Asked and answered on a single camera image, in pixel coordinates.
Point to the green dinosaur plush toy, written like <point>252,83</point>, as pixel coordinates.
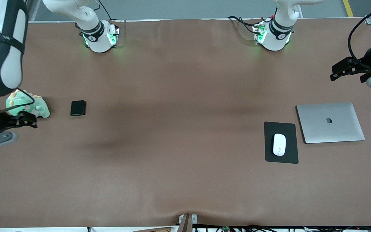
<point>42,108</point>

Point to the silver laptop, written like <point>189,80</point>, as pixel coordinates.
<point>330,124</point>

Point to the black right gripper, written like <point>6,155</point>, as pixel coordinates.
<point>1,122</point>

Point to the white computer mouse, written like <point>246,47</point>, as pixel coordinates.
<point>279,145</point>

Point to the brown table cover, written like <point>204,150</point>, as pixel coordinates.
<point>185,177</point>

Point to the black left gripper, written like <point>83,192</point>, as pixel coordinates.
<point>363,64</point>

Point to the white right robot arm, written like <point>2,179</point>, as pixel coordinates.
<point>8,64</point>

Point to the metal clamp bracket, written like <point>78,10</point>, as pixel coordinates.
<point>187,223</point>

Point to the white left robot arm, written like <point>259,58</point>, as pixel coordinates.
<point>275,37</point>

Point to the black mouse pad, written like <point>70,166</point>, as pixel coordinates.
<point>290,129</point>

